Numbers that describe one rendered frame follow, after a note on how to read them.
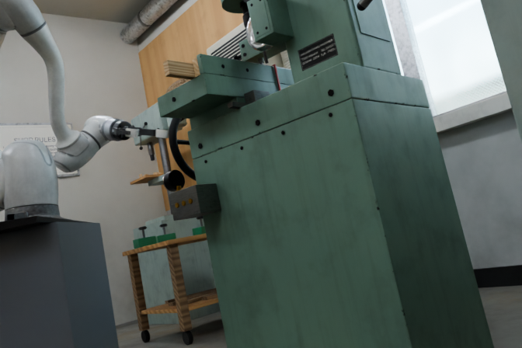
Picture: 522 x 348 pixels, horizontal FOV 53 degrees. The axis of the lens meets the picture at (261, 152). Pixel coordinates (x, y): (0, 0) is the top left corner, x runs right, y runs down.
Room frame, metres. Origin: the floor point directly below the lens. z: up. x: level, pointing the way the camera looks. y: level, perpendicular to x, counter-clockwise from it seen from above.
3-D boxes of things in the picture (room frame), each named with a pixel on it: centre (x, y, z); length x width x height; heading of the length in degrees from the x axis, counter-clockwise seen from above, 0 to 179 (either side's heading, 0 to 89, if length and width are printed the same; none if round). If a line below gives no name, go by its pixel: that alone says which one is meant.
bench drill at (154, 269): (3.89, 0.72, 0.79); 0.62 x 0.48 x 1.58; 42
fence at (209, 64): (1.56, -0.08, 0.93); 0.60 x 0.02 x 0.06; 140
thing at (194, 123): (1.63, -0.01, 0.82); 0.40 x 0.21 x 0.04; 140
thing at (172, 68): (1.52, 0.00, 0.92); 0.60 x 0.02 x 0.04; 140
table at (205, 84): (1.66, 0.03, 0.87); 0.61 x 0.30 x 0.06; 140
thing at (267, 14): (1.36, -0.10, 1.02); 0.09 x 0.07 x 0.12; 140
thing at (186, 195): (1.49, 0.22, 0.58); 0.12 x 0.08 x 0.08; 50
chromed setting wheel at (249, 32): (1.42, -0.08, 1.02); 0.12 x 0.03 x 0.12; 50
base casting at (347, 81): (1.52, -0.15, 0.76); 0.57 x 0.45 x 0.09; 50
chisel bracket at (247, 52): (1.58, -0.07, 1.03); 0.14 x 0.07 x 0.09; 50
